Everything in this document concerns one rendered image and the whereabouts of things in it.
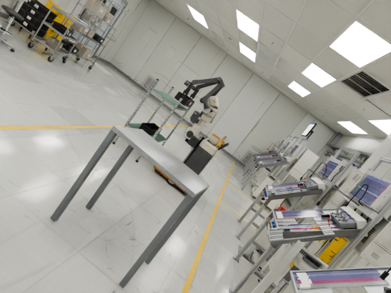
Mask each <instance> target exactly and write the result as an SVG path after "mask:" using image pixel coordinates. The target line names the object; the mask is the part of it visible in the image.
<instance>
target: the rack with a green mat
mask: <svg viewBox="0 0 391 293"><path fill-rule="evenodd" d="M158 81H159V80H158V79H156V80H155V82H154V83H153V85H152V86H151V88H150V89H149V91H148V92H147V93H146V95H145V97H144V98H143V99H142V101H141V102H140V104H139V105H138V107H137V108H136V109H135V111H134V112H133V114H132V115H131V116H130V118H129V120H128V121H127V122H126V124H125V125H124V127H129V128H139V127H140V126H141V125H142V123H130V121H131V120H132V118H133V117H134V115H135V114H136V113H137V111H138V110H139V108H140V107H141V105H142V104H143V103H144V101H145V100H146V98H147V97H148V96H149V94H150V92H151V91H152V92H153V93H155V94H156V95H158V96H159V97H160V98H162V99H163V100H162V102H161V103H160V105H159V106H158V107H157V109H156V110H155V112H154V113H153V115H152V116H151V117H150V119H149V120H148V121H147V123H149V122H150V121H151V120H152V118H153V117H154V116H155V114H156V113H157V111H158V110H159V108H160V107H161V106H162V104H163V103H164V102H167V103H168V104H170V106H172V107H173V109H172V111H171V112H170V114H169V115H168V116H167V118H166V119H165V120H164V122H163V123H162V124H161V126H160V128H159V129H158V130H157V132H156V133H155V134H154V135H151V137H152V138H153V139H154V140H156V141H157V142H163V143H162V146H164V144H165V143H166V142H167V140H168V139H169V137H170V136H171V135H172V133H173V132H174V131H175V129H176V127H177V126H178V125H179V123H180V122H181V121H182V120H183V118H184V117H185V115H186V114H187V112H188V111H189V110H190V107H189V108H188V109H186V108H185V107H184V106H183V105H181V104H180V103H181V101H182V100H183V98H182V97H181V98H180V99H179V101H178V102H177V101H176V100H174V99H173V98H172V97H171V96H169V94H170V93H171V92H172V90H173V89H174V87H172V88H171V89H170V90H169V92H168V93H167V94H166V93H163V92H160V91H158V90H155V89H153V88H154V87H155V85H156V84H157V82H158ZM176 109H178V110H183V111H186V112H185V113H184V115H183V116H182V117H181V119H180V120H179V121H178V123H177V124H176V125H175V127H174V128H173V130H172V131H171V132H170V134H169V135H168V136H167V138H165V137H164V136H163V135H161V134H158V133H159V132H160V130H161V129H162V128H163V126H164V125H165V123H166V122H167V121H168V119H169V118H170V117H171V115H172V114H173V112H174V111H175V110H176ZM118 139H119V136H118V135H117V137H116V138H115V140H114V141H113V144H115V143H116V141H117V140H118ZM141 157H142V155H141V154H140V156H139V157H138V158H137V159H136V162H137V163H138V161H139V160H140V158H141Z"/></svg>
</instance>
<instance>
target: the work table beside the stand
mask: <svg viewBox="0 0 391 293"><path fill-rule="evenodd" d="M117 135H118V136H120V137H121V138H122V139H123V140H125V141H126V142H127V143H128V144H129V145H128V147H127V148H126V149H125V151H124V152H123V153H122V155H121V157H120V158H119V159H118V161H117V162H116V164H115V165H114V167H113V168H112V169H111V171H110V172H109V174H108V175H107V176H106V178H105V180H104V181H103V182H102V184H101V185H100V186H99V188H98V189H97V190H96V192H95V194H94V195H93V196H92V198H91V199H90V200H89V202H88V204H87V205H86V208H87V209H88V210H89V209H91V208H92V207H93V206H94V204H95V203H96V201H97V200H98V198H99V197H100V196H101V194H102V193H103V192H104V190H105V189H106V187H107V186H108V184H109V183H110V182H111V180H112V179H113V178H114V176H115V174H116V173H117V172H118V170H119V169H120V168H121V166H122V164H124V162H125V160H126V159H127V158H128V156H129V155H130V154H131V152H132V150H133V149H135V150H136V151H137V152H139V153H140V154H141V155H143V156H144V157H145V158H146V159H147V160H148V161H150V162H151V163H152V164H153V165H154V166H155V167H157V168H158V169H159V170H160V171H161V172H163V173H164V174H165V175H166V176H168V177H169V178H170V179H171V180H172V181H173V182H175V183H176V184H177V185H178V186H179V187H180V188H182V189H183V190H184V191H186V192H187V193H188V194H187V195H186V197H185V198H184V200H182V202H181V203H180V205H179V206H178V207H177V209H176V210H175V211H174V212H173V214H172V215H171V217H170V218H169V219H168V220H167V222H166V223H165V224H164V225H163V227H162V228H161V229H160V231H159V232H158V234H157V235H156V236H155V237H154V239H153V240H152V241H151V242H150V244H149V245H148V246H147V248H146V249H145V250H144V252H143V253H142V254H141V256H140V257H139V258H138V259H137V261H136V262H135V264H134V265H133V266H132V267H131V269H130V270H129V271H128V272H127V274H126V275H125V276H124V278H123V279H122V281H121V282H120V283H119V285H120V286H121V287H122V288H124V287H125V286H126V285H127V283H128V282H129V281H130V280H131V278H132V277H133V276H134V275H135V273H136V272H137V271H138V269H139V268H140V267H141V265H142V264H143V263H144V262H145V263H146V264H150V262H151V261H152V260H153V258H154V257H155V256H156V254H157V253H158V252H159V251H160V249H161V248H162V247H163V246H164V244H165V243H166V242H167V240H168V239H169V238H170V236H171V235H172V234H173V233H174V231H175V230H176V229H177V228H178V226H179V225H180V224H181V222H182V221H183V220H184V218H185V217H186V216H187V215H188V213H189V212H190V211H191V210H192V208H193V207H194V205H195V204H196V203H197V202H198V200H199V199H200V198H201V197H202V195H203V194H204V192H205V191H206V190H207V189H208V187H209V186H210V184H208V183H207V182H206V181H205V180H204V179H202V178H201V177H200V176H199V175H198V174H196V173H195V172H194V171H192V170H191V169H190V168H189V167H188V166H186V165H185V164H184V163H183V162H182V161H181V160H179V159H178V158H177V157H176V156H175V155H173V154H172V153H170V152H169V151H168V150H167V149H166V148H164V147H163V146H162V145H161V144H160V143H158V142H157V141H156V140H154V139H153V138H152V137H151V136H150V135H148V134H147V133H146V132H145V131H144V130H142V129H138V128H129V127H119V126H113V127H112V129H111V130H110V132H109V133H108V135H107V136H106V137H105V139H104V140H103V142H102V143H101V145H100V146H99V148H98V149H97V150H96V152H95V154H94V155H93V156H92V158H91V159H90V161H89V162H88V163H87V165H86V167H85V168H84V169H83V171H82V172H81V174H80V175H79V177H78V178H77V180H76V181H75V182H74V184H73V185H72V187H71V189H70V190H69V191H68V193H67V194H66V196H65V197H64V198H63V200H62V202H61V203H60V204H59V206H58V207H57V209H56V210H55V211H54V213H53V215H52V216H51V219H52V220H53V221H57V220H58V219H59V218H60V217H61V215H62V213H63V212H64V211H65V209H66V208H67V206H68V205H69V204H70V202H71V201H72V199H73V198H74V196H75V195H76V194H77V192H78V190H79V189H80V187H81V186H82V185H83V183H84V182H85V180H86V179H87V177H88V176H89V175H90V173H91V172H92V170H93V169H94V168H95V166H96V164H97V163H98V162H99V160H100V159H101V157H102V156H103V154H104V153H105V151H106V150H107V149H108V147H109V146H110V144H111V143H112V141H113V140H114V139H115V137H116V136H117Z"/></svg>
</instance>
